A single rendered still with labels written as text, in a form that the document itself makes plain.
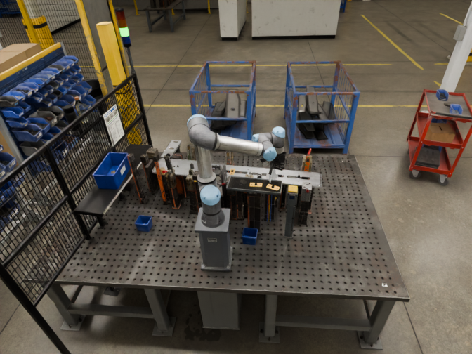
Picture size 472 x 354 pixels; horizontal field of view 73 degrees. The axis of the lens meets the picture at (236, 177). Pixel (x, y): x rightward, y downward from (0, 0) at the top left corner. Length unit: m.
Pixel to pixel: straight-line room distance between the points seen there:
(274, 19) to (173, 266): 8.55
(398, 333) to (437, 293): 0.58
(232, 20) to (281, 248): 8.35
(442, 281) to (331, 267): 1.41
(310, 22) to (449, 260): 7.83
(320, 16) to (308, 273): 8.61
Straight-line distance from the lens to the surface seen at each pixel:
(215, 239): 2.05
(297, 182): 2.49
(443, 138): 4.30
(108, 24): 2.95
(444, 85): 6.03
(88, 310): 2.94
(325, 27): 10.25
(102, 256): 2.58
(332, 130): 4.96
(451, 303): 3.41
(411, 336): 3.09
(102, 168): 2.69
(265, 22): 10.05
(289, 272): 2.28
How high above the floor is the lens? 2.54
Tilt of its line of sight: 38 degrees down
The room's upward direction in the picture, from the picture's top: 2 degrees counter-clockwise
